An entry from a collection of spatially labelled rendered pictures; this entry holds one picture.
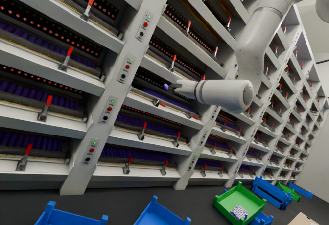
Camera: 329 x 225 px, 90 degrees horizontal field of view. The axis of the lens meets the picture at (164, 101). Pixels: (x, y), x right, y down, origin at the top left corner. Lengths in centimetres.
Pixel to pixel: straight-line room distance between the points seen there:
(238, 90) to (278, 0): 29
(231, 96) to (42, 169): 73
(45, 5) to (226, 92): 61
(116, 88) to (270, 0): 60
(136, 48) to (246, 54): 43
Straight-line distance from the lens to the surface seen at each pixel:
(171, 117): 92
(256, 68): 59
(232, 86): 49
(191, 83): 58
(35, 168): 82
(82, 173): 85
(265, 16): 60
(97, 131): 76
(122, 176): 94
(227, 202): 143
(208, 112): 115
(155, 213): 97
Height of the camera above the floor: 54
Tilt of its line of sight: 1 degrees down
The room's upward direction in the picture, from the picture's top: 24 degrees clockwise
